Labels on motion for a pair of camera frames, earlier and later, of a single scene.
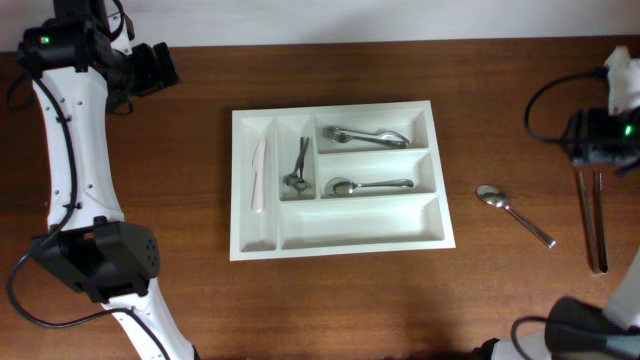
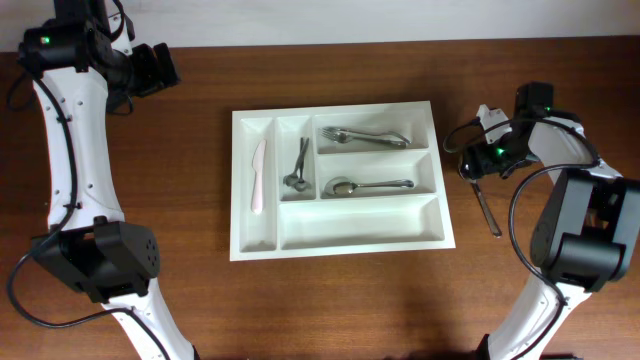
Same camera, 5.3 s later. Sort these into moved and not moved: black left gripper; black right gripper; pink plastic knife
Moved: black right gripper
Not moved: black left gripper; pink plastic knife
